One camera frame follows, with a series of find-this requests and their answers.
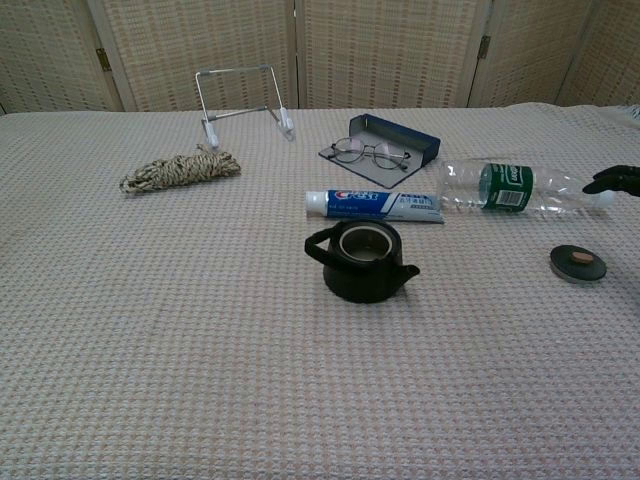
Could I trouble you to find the thin metal frame eyeglasses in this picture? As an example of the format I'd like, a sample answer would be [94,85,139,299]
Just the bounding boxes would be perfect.
[329,136,412,172]

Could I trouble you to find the beige woven tablecloth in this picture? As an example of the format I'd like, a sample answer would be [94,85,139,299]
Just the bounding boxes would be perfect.
[0,102,640,480]

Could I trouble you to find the blue white toothpaste tube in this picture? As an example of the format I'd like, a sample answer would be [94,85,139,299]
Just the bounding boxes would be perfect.
[305,188,446,225]

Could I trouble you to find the black teapot lid wooden knob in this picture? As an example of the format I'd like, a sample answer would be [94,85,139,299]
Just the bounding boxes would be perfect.
[549,243,608,285]

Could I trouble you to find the clear bottle green label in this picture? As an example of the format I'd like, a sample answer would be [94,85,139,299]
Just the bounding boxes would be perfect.
[438,157,616,217]

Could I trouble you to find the metal wire book stand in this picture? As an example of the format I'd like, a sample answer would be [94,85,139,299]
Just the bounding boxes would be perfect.
[194,63,297,152]

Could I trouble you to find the black ceramic teapot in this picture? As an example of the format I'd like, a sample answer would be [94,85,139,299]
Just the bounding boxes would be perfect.
[304,218,422,305]

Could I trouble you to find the woven folding screen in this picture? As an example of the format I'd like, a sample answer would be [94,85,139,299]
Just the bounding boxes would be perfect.
[0,0,640,114]

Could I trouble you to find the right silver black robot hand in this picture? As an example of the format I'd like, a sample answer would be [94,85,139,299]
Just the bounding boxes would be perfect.
[582,164,640,198]

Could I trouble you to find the blue open glasses case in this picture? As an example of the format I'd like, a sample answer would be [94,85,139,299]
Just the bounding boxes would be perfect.
[318,113,442,190]

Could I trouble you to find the beige braided rope bundle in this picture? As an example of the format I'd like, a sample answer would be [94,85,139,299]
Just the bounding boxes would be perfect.
[118,144,242,195]

